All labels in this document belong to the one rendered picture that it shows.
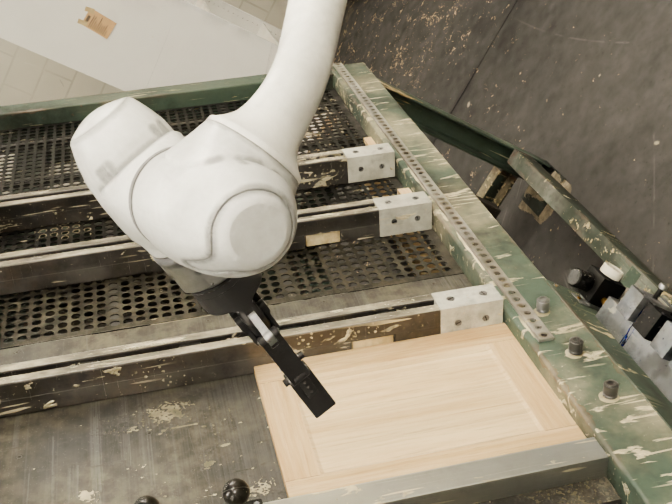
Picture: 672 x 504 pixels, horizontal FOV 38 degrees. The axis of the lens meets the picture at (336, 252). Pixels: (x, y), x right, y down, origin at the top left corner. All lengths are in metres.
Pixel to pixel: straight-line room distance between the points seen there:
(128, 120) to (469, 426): 0.89
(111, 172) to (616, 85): 2.69
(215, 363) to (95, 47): 3.72
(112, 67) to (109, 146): 4.44
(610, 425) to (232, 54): 4.10
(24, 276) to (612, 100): 2.10
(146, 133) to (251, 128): 0.14
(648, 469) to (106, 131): 0.96
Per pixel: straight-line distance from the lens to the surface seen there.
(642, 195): 3.14
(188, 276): 1.01
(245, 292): 1.04
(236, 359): 1.77
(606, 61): 3.58
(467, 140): 3.43
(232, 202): 0.78
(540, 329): 1.80
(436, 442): 1.60
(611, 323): 1.89
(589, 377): 1.71
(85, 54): 5.36
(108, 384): 1.77
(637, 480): 1.52
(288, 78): 0.88
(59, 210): 2.42
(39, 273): 2.15
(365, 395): 1.70
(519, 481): 1.52
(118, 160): 0.94
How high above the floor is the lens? 1.96
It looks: 24 degrees down
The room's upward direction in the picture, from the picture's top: 68 degrees counter-clockwise
